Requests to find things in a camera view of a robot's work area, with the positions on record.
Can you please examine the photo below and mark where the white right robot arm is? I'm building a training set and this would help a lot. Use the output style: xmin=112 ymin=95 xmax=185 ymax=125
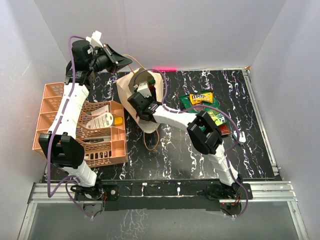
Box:
xmin=127 ymin=92 xmax=243 ymax=199

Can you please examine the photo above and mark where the white tube with label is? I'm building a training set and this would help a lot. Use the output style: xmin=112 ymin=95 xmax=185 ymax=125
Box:
xmin=85 ymin=112 xmax=114 ymax=130

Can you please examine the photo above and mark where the orange plastic organizer basket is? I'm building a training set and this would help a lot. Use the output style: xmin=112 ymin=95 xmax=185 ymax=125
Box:
xmin=32 ymin=82 xmax=128 ymax=168

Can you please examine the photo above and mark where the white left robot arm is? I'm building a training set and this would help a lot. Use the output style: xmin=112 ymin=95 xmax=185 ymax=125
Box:
xmin=38 ymin=36 xmax=133 ymax=200

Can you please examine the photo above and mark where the small white blue clip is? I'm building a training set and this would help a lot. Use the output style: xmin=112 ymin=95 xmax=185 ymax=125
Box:
xmin=232 ymin=131 xmax=247 ymax=145

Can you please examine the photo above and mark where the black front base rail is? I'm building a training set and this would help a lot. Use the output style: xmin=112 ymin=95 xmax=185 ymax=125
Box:
xmin=101 ymin=179 xmax=227 ymax=211

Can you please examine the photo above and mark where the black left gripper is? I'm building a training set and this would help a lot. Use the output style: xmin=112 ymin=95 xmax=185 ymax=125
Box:
xmin=88 ymin=44 xmax=133 ymax=74

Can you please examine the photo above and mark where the brown paper bag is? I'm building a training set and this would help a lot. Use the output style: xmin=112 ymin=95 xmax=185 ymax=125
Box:
xmin=116 ymin=54 xmax=164 ymax=135

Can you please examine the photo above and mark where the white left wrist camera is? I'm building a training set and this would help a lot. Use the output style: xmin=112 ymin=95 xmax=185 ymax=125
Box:
xmin=85 ymin=30 xmax=104 ymax=49

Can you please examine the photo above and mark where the yellow m&m candy bag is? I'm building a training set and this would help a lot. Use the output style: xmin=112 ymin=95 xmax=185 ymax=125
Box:
xmin=189 ymin=91 xmax=214 ymax=105

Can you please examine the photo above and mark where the yellow bottle cap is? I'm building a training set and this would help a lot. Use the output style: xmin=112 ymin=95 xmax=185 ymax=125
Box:
xmin=113 ymin=116 xmax=124 ymax=127

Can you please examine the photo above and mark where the green real cookies bag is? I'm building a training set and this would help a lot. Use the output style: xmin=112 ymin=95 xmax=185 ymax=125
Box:
xmin=179 ymin=94 xmax=227 ymax=127

